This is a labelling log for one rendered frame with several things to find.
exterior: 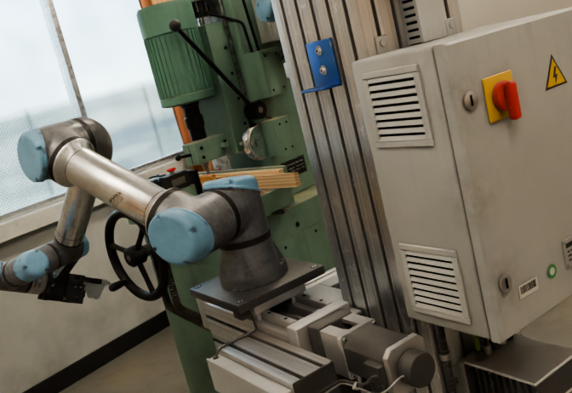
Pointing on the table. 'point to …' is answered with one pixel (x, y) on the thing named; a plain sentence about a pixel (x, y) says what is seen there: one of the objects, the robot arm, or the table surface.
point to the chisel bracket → (205, 150)
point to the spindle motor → (174, 54)
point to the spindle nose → (194, 121)
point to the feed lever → (253, 111)
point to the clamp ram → (195, 180)
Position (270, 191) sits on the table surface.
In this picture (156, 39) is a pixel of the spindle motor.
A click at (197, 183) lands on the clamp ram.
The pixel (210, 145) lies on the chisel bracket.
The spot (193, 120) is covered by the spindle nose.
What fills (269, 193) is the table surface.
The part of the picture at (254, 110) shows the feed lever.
